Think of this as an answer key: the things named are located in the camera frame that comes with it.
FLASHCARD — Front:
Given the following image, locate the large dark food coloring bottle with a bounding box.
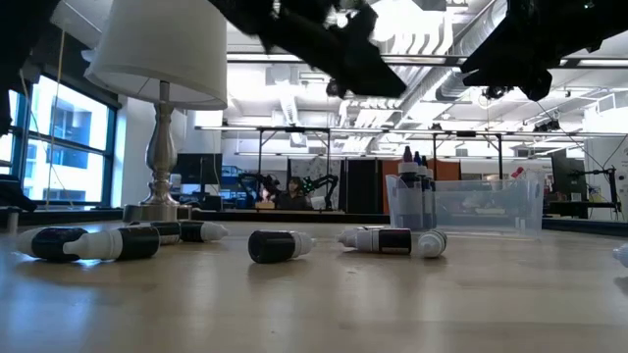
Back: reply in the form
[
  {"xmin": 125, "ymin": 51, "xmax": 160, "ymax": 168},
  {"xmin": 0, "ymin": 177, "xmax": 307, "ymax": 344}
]
[{"xmin": 421, "ymin": 155, "xmax": 438, "ymax": 230}]

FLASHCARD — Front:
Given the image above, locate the large blue food coloring bottle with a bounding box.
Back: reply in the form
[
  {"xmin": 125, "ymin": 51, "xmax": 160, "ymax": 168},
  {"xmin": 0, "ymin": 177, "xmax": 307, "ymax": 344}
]
[{"xmin": 413, "ymin": 150, "xmax": 430, "ymax": 230}]

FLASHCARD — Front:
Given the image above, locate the white shade table lamp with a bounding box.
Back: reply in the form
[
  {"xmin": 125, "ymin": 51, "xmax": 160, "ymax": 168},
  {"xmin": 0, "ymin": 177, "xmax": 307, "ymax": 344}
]
[{"xmin": 82, "ymin": 0, "xmax": 230, "ymax": 223}]

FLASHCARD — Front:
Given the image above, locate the orange partition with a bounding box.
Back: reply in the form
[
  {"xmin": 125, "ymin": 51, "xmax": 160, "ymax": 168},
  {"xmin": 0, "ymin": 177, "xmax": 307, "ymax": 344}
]
[{"xmin": 382, "ymin": 158, "xmax": 463, "ymax": 215}]

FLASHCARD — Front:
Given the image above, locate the person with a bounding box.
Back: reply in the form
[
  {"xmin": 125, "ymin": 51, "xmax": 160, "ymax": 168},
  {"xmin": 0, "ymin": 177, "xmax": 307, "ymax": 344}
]
[{"xmin": 273, "ymin": 176, "xmax": 316, "ymax": 212}]

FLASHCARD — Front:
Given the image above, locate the black background monitor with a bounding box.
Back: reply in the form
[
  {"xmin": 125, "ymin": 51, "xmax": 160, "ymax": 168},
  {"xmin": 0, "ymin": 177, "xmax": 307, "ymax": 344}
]
[
  {"xmin": 171, "ymin": 152, "xmax": 225, "ymax": 187},
  {"xmin": 549, "ymin": 148, "xmax": 588, "ymax": 203}
]

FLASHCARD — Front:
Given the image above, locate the black aluminium table frame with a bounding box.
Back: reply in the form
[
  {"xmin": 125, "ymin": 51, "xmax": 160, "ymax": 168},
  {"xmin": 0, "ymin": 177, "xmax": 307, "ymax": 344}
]
[{"xmin": 0, "ymin": 205, "xmax": 628, "ymax": 239}]

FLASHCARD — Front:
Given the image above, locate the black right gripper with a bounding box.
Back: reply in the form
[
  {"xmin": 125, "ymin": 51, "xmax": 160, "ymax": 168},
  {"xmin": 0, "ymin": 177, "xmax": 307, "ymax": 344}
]
[{"xmin": 459, "ymin": 0, "xmax": 590, "ymax": 103}]

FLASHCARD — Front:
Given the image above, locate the black partition panel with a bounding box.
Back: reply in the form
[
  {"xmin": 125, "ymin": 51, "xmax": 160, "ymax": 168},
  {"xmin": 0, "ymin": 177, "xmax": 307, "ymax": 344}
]
[{"xmin": 344, "ymin": 157, "xmax": 380, "ymax": 215}]

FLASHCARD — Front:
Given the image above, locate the black background rig frame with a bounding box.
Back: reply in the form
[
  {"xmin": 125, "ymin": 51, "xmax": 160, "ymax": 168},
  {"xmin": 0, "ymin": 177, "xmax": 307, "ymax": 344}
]
[
  {"xmin": 194, "ymin": 125, "xmax": 336, "ymax": 174},
  {"xmin": 430, "ymin": 129, "xmax": 505, "ymax": 181}
]

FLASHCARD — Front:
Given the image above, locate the large window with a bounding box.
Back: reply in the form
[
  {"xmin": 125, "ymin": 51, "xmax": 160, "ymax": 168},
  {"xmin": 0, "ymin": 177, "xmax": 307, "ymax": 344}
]
[{"xmin": 0, "ymin": 73, "xmax": 120, "ymax": 208}]

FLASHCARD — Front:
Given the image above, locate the small dark food coloring bottle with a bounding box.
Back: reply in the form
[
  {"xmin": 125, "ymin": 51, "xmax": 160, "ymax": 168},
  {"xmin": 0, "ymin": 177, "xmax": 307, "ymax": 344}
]
[
  {"xmin": 416, "ymin": 228, "xmax": 449, "ymax": 260},
  {"xmin": 246, "ymin": 228, "xmax": 316, "ymax": 266},
  {"xmin": 336, "ymin": 226, "xmax": 414, "ymax": 256},
  {"xmin": 16, "ymin": 226, "xmax": 90, "ymax": 263},
  {"xmin": 179, "ymin": 220, "xmax": 231, "ymax": 244},
  {"xmin": 148, "ymin": 221, "xmax": 183, "ymax": 247},
  {"xmin": 62, "ymin": 225, "xmax": 163, "ymax": 263}
]

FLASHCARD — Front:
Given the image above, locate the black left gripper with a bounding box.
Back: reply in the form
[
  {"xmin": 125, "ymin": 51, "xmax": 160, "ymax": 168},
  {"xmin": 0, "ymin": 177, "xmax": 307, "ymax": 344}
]
[{"xmin": 210, "ymin": 0, "xmax": 409, "ymax": 99}]

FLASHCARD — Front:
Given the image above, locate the clear plastic container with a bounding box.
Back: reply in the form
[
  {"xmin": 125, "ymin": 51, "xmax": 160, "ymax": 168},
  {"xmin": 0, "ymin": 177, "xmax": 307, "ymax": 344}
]
[{"xmin": 385, "ymin": 169, "xmax": 546, "ymax": 240}]

